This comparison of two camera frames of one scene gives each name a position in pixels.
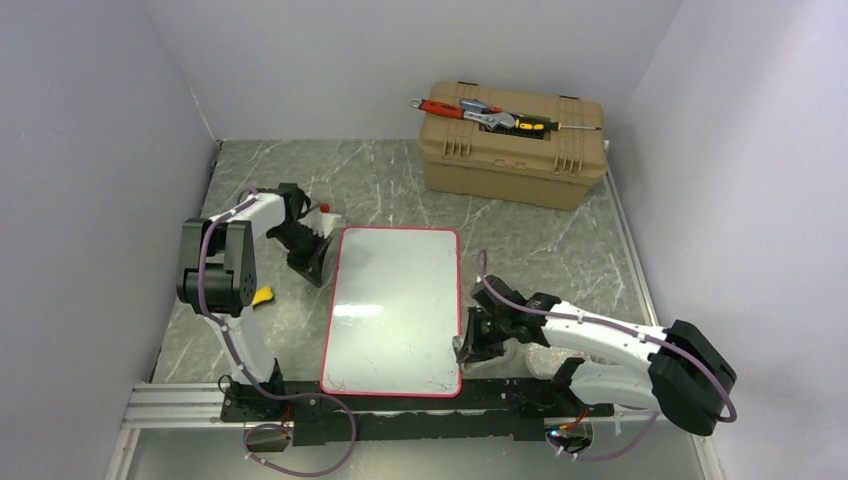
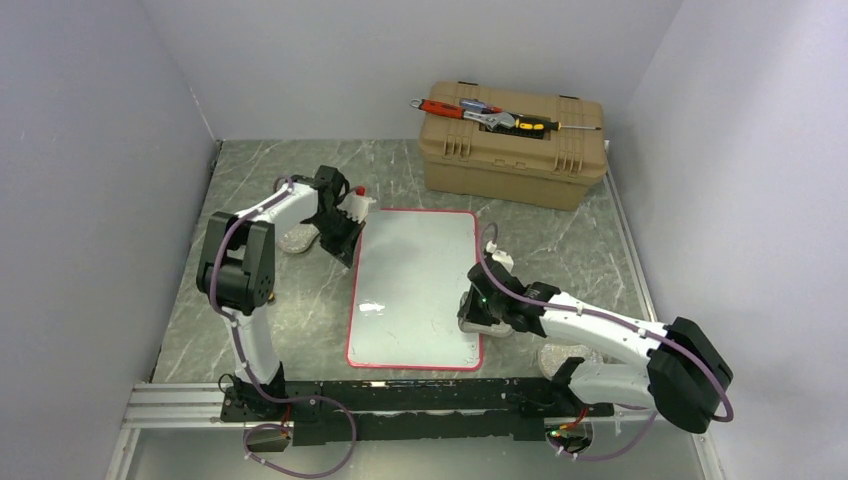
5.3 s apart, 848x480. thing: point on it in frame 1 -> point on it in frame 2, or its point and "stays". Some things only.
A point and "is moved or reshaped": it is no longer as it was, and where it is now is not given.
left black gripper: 310,267 -> 344,248
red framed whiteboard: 393,308 is moved or reshaped
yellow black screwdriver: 544,124 stays
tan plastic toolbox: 513,165 stays
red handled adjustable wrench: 492,120 stays
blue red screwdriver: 473,105 stays
